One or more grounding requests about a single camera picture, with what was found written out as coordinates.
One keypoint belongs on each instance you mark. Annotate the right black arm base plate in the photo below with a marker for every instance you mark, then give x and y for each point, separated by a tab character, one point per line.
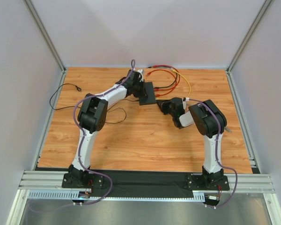
206	182

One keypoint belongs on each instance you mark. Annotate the right aluminium frame post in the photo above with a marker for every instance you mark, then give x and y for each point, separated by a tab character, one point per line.
252	29

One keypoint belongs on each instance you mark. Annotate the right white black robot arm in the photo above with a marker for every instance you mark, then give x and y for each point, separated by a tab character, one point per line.
209	121

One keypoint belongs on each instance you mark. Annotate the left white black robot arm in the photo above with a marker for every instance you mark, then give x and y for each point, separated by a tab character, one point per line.
90	114

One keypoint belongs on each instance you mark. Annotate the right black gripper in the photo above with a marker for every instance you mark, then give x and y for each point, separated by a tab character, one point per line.
168	106

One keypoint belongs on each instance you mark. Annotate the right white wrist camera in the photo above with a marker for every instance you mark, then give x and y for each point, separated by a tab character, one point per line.
185	100

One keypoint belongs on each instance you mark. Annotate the front aluminium rail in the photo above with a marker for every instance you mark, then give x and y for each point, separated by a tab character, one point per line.
246	183

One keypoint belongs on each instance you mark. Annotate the aluminium frame post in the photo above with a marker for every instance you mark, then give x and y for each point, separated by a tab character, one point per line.
252	29
37	20

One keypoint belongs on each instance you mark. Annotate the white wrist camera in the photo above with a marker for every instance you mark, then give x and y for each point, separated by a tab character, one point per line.
140	75
185	100

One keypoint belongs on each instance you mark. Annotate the black network switch box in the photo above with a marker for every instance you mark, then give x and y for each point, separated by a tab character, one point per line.
148	93

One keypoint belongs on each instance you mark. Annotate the black cloth strip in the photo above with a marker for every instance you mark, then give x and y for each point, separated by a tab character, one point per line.
145	184

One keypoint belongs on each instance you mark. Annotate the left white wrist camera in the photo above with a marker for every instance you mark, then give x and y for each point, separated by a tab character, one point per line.
140	75

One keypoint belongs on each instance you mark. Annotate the grey slotted cable duct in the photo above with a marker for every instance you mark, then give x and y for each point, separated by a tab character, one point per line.
76	195

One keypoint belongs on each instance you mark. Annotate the left aluminium frame post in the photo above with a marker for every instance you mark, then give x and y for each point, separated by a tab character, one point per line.
37	20

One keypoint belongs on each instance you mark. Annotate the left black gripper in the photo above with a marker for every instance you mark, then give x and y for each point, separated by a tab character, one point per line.
143	88

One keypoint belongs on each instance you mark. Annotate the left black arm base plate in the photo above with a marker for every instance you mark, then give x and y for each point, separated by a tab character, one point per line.
84	180

